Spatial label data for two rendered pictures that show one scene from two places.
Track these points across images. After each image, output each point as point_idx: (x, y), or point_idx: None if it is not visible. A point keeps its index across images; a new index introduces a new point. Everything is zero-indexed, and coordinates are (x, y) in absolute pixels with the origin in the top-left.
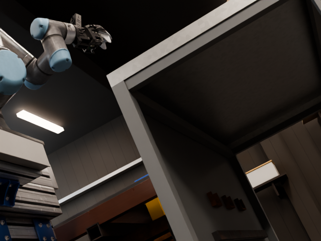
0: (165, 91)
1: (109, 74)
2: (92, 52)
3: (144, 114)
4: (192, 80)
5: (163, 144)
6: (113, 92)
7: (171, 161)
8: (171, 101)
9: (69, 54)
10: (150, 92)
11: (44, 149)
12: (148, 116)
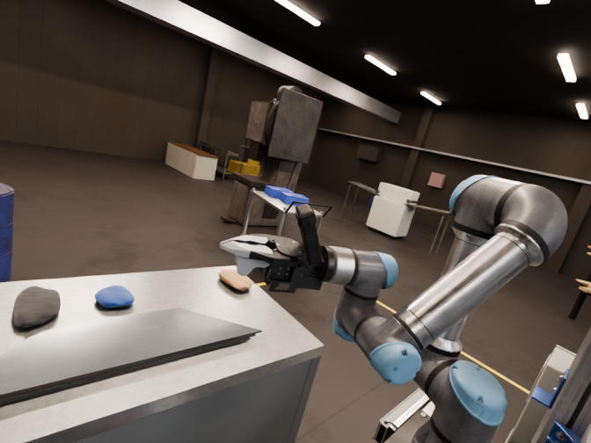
0: (235, 354)
1: (322, 344)
2: (274, 288)
3: (271, 382)
4: None
5: (249, 416)
6: (319, 359)
7: (244, 432)
8: (203, 368)
9: (335, 310)
10: (256, 358)
11: (377, 424)
12: (263, 386)
